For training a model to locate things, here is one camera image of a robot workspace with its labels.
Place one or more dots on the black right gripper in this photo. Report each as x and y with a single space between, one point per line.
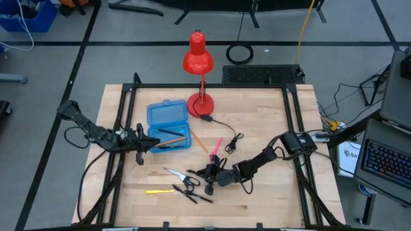
224 178

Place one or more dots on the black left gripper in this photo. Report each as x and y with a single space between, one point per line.
140 144

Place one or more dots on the black pen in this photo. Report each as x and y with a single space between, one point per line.
170 132
171 147
184 193
199 197

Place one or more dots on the orange pencil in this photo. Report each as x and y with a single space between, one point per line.
200 143
173 141

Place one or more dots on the pink highlighter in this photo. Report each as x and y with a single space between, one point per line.
216 148

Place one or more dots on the yellow highlighter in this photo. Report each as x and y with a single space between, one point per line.
159 192

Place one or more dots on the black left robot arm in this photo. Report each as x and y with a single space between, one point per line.
93 130

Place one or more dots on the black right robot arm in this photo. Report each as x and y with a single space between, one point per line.
257 160

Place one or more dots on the blue plastic supply box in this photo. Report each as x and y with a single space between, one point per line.
167 114

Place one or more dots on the white printed box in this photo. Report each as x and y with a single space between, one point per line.
348 158

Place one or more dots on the red desk lamp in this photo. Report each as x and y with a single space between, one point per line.
198 61

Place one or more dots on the black perforated case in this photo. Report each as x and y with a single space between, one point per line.
261 74

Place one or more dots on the blue floor bin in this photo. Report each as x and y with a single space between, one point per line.
35 19

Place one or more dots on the laptop with lit keyboard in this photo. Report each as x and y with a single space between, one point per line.
385 160

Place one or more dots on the black metal table frame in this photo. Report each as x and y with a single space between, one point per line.
208 86

